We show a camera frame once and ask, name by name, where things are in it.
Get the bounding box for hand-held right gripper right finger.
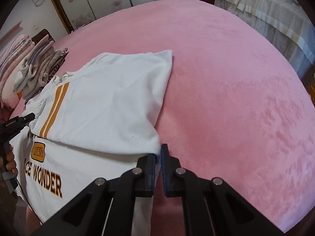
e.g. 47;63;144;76
161;144;286;236

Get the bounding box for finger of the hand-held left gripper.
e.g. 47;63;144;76
18;112;36;130

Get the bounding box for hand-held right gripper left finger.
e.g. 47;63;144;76
42;153;157;236

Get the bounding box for white printed t-shirt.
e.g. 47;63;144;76
10;50;174;236

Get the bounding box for person's left forearm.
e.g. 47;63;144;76
0;189;28;236

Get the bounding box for person's left hand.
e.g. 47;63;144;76
0;144;19;178

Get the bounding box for white folded garment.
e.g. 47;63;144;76
12;35;55;92

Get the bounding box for grey fuzzy folded garment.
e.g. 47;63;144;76
23;50;62;99

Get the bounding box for pink printed pillow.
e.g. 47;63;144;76
0;34;33;109

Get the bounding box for dark striped folded garment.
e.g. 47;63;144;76
52;48;70;75

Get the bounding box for dark wooden headboard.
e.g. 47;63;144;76
31;29;56;45

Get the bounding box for pink fleece blanket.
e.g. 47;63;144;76
10;0;312;236

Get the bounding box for floral sliding wardrobe doors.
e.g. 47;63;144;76
48;0;178;33

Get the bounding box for bed with white lace cover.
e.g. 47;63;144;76
213;0;315;80

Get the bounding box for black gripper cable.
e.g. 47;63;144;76
14;178;33;204

